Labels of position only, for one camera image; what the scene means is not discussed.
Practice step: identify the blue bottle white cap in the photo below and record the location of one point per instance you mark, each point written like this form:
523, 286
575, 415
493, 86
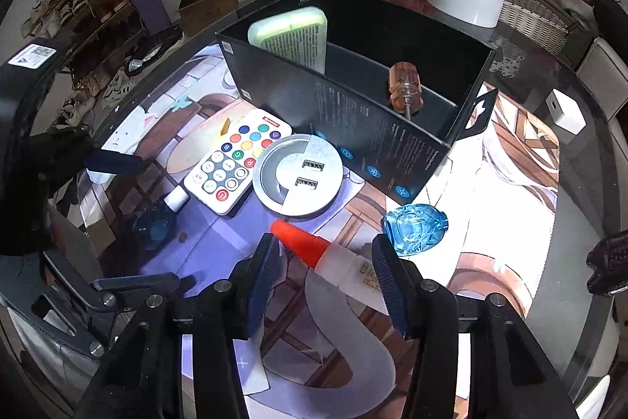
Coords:
157, 222

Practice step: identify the white green power bank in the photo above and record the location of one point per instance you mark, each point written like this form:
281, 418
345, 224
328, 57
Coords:
299, 36

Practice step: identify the glue bottle orange cap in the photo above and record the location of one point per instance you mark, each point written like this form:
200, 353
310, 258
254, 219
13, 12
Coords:
353, 274

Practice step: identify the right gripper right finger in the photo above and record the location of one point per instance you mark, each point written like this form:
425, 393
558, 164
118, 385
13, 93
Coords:
394, 283

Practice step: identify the white power adapter cube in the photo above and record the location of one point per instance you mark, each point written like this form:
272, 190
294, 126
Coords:
566, 115

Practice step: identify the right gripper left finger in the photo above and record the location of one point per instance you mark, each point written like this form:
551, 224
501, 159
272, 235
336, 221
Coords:
260, 276

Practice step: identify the purple bag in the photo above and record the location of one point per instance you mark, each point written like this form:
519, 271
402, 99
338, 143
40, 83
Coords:
153, 14

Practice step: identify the yellow plastic tool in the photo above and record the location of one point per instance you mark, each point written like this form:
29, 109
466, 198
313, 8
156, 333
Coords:
226, 126

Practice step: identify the round silver USB hub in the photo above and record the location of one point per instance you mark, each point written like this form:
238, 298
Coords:
298, 175

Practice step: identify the black jacket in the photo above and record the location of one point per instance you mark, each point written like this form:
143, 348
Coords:
612, 22

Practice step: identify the shoe rack with shoes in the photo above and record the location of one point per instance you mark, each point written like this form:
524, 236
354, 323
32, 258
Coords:
100, 33

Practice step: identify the black cardboard box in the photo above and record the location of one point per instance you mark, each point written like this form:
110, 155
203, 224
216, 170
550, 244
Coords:
349, 104

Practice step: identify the white wicker basket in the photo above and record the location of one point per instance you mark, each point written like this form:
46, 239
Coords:
541, 21

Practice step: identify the white colourful-button remote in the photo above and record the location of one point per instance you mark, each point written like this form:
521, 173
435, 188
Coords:
224, 174

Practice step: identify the grey sofa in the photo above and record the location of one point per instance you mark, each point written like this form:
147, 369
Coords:
604, 74

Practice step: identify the small blue faceted bottle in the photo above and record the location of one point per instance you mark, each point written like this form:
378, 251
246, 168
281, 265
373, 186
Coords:
415, 228

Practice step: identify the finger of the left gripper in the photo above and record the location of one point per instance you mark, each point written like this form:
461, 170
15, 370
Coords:
158, 283
107, 161

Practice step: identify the brown handle screwdriver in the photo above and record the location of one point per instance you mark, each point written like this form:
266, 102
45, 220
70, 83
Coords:
405, 90

